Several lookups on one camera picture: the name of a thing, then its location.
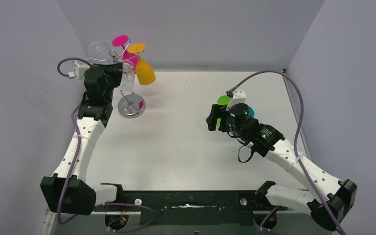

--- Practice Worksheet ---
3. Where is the green wine glass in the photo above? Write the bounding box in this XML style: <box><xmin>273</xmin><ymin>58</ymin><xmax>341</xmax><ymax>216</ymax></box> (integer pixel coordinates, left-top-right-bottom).
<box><xmin>216</xmin><ymin>95</ymin><xmax>231</xmax><ymax>129</ymax></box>

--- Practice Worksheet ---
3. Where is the clear wine glass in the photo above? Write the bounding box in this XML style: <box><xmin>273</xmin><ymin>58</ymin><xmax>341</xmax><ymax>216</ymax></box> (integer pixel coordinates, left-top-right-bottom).
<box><xmin>88</xmin><ymin>41</ymin><xmax>109</xmax><ymax>54</ymax></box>
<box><xmin>120</xmin><ymin>60</ymin><xmax>136</xmax><ymax>92</ymax></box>

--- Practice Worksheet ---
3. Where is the blue wine glass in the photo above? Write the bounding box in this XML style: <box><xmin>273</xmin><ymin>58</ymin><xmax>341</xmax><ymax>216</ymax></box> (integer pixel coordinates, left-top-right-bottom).
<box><xmin>248</xmin><ymin>107</ymin><xmax>255</xmax><ymax>118</ymax></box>

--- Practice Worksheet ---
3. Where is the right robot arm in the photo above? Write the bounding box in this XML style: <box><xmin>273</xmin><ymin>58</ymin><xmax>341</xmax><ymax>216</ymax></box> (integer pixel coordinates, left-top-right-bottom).
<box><xmin>206</xmin><ymin>103</ymin><xmax>357</xmax><ymax>232</ymax></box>

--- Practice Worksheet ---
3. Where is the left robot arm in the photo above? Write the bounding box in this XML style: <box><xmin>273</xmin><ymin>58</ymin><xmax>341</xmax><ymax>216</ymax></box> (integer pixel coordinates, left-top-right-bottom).
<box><xmin>40</xmin><ymin>62</ymin><xmax>123</xmax><ymax>215</ymax></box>

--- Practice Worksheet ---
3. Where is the pink wine glass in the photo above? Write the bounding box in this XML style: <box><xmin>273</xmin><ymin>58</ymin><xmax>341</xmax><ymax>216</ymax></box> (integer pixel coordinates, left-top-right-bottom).
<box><xmin>112</xmin><ymin>35</ymin><xmax>139</xmax><ymax>67</ymax></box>

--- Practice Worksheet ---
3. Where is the orange wine glass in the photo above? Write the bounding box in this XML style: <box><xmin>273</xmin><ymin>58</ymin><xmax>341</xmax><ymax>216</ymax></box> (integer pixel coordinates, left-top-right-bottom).
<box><xmin>127</xmin><ymin>43</ymin><xmax>156</xmax><ymax>86</ymax></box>

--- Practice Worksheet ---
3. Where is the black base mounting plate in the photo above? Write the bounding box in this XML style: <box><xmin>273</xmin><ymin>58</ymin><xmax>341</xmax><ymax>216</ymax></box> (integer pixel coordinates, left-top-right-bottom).
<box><xmin>94</xmin><ymin>190</ymin><xmax>274</xmax><ymax>226</ymax></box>

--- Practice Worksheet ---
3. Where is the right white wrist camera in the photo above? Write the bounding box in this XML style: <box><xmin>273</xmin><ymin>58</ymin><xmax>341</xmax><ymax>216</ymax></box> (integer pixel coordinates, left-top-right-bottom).
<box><xmin>226</xmin><ymin>88</ymin><xmax>246</xmax><ymax>111</ymax></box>

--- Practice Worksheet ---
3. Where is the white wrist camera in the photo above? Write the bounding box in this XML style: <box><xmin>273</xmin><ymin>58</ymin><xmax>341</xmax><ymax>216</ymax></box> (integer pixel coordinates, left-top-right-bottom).
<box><xmin>67</xmin><ymin>60</ymin><xmax>91</xmax><ymax>81</ymax></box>
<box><xmin>226</xmin><ymin>88</ymin><xmax>246</xmax><ymax>111</ymax></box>

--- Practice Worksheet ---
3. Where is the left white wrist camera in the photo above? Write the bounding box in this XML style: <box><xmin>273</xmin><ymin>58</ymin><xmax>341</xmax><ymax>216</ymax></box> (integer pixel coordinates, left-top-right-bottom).
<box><xmin>67</xmin><ymin>60</ymin><xmax>91</xmax><ymax>81</ymax></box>

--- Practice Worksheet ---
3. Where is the chrome wire glass rack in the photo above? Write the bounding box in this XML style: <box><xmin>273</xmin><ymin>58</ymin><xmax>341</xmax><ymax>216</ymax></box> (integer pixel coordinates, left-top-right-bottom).
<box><xmin>87</xmin><ymin>39</ymin><xmax>146</xmax><ymax>119</ymax></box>

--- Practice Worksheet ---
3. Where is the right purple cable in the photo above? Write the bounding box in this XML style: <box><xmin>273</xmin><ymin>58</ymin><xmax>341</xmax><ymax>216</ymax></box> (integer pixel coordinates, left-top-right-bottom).
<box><xmin>226</xmin><ymin>70</ymin><xmax>348</xmax><ymax>235</ymax></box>

